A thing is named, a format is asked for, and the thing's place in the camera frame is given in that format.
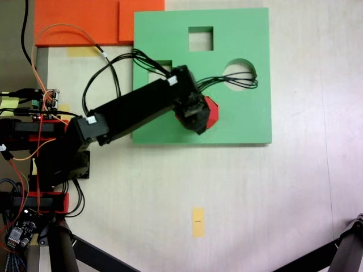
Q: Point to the motor driver circuit board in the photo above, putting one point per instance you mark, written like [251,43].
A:
[46,100]

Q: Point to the yellow tape marker strip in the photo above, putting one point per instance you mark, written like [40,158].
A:
[198,222]

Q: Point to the red octagonal pillar block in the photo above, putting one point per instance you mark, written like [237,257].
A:
[214,113]

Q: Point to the small yellow sticky note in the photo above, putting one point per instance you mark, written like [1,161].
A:
[64,107]

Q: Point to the black tripod brace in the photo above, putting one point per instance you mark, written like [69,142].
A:
[99,258]

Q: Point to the large orange foam slab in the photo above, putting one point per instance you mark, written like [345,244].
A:
[76,20]

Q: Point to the green shape sorting board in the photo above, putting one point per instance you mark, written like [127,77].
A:
[241,124]

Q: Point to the yellow tape patch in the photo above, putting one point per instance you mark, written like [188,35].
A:
[82,51]

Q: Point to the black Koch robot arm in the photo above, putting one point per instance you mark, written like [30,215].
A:
[136,107]

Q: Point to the dark tripod leg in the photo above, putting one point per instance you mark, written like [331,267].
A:
[350,243]
[62,249]

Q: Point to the power converter circuit board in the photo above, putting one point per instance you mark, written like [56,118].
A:
[21,231]

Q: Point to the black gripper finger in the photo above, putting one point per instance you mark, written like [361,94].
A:
[198,124]

